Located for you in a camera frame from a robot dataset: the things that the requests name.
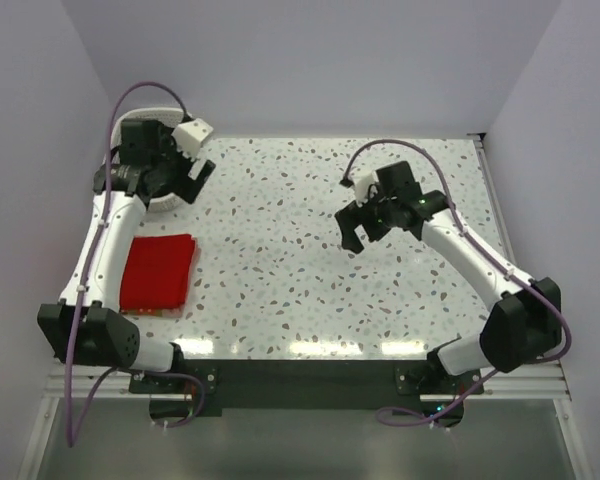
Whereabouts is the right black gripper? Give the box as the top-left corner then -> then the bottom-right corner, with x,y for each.
335,183 -> 398,254

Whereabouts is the red t shirt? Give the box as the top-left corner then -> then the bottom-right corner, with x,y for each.
118,233 -> 200,312

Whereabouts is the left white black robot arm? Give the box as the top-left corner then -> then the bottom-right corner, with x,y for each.
37,118 -> 215,392

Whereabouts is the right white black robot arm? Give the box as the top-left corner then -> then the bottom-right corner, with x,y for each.
335,161 -> 562,393

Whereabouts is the white plastic laundry basket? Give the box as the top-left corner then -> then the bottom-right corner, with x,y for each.
93,109 -> 191,213

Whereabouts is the folded pink t shirt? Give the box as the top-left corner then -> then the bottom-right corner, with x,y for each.
119,234 -> 201,319

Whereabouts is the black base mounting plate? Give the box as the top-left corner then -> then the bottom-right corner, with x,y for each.
129,359 -> 484,425

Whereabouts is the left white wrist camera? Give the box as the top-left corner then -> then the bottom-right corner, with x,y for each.
171,118 -> 214,159

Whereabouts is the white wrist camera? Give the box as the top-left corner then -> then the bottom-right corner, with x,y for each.
171,118 -> 214,159
339,172 -> 379,207

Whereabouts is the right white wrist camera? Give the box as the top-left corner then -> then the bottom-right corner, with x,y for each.
339,172 -> 379,207

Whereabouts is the aluminium right side rail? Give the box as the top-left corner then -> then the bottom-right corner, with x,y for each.
467,133 -> 516,263

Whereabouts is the aluminium rail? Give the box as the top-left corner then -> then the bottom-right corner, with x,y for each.
43,358 -> 569,400
467,133 -> 516,263

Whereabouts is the aluminium front rail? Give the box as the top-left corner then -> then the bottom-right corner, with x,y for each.
43,358 -> 569,400

